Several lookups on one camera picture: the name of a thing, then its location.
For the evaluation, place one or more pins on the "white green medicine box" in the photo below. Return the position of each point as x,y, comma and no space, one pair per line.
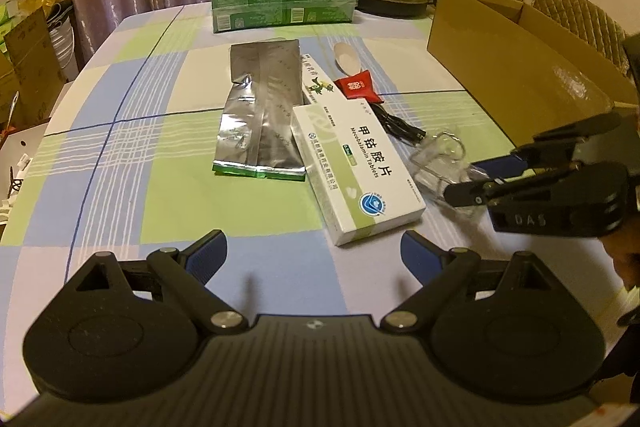
360,172

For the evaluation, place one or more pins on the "small silver foil bag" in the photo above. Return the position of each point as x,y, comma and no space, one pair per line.
237,132

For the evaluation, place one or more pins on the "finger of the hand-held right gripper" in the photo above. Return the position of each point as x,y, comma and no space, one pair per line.
465,195
500,168

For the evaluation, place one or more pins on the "quilted beige chair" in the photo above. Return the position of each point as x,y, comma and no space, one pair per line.
575,12

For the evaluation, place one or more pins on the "small red packet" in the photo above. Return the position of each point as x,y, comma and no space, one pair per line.
357,86

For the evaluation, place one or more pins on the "long white plant-print box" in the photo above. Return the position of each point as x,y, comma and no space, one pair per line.
315,79

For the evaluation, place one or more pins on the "white bucket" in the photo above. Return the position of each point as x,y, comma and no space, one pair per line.
65,49

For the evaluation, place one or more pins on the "clear plastic container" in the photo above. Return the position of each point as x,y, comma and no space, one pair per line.
440,162

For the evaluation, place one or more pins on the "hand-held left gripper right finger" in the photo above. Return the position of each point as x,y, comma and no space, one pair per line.
420,253

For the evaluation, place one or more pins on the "checkered tablecloth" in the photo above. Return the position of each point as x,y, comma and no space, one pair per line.
150,182

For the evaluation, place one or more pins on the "brown storage carton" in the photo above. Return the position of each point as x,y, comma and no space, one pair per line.
30,62

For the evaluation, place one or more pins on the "white plastic spoon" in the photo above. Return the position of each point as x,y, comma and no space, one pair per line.
347,57

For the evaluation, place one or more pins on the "brown cardboard box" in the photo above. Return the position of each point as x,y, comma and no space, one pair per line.
490,49

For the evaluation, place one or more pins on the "person's right hand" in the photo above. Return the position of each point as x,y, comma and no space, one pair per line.
625,259

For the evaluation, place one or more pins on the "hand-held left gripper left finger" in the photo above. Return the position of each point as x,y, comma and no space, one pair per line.
207,253

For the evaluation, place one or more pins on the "large silver foil bag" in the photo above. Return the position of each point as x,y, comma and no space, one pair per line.
277,107

